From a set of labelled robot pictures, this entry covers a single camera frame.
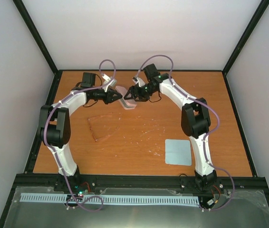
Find pink glasses case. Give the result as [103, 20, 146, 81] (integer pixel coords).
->
[115, 86, 137, 110]

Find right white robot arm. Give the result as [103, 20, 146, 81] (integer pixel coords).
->
[124, 64, 217, 192]

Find purple cable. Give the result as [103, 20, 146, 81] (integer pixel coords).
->
[136, 55, 235, 212]
[43, 59, 117, 211]

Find light blue cleaning cloth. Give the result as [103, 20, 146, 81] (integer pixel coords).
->
[165, 139, 192, 166]

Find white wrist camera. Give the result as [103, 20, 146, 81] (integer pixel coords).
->
[102, 74, 117, 92]
[132, 77, 145, 87]

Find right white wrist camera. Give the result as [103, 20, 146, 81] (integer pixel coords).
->
[132, 77, 145, 87]

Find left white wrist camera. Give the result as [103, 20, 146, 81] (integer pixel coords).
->
[102, 74, 117, 92]

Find slotted grey cable duct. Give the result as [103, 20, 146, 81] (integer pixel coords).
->
[20, 193, 199, 207]

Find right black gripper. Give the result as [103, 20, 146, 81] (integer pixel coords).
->
[126, 83, 156, 102]

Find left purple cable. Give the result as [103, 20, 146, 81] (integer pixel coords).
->
[43, 59, 117, 211]

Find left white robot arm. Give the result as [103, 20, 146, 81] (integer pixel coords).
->
[37, 72, 122, 191]

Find black aluminium frame rail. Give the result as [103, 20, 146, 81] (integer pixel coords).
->
[13, 173, 267, 193]

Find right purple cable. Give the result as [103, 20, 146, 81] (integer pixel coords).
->
[136, 55, 235, 212]

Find transparent brown sunglasses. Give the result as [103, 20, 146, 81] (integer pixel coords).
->
[87, 112, 120, 143]

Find metal base plate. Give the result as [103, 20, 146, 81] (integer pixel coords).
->
[3, 187, 269, 228]

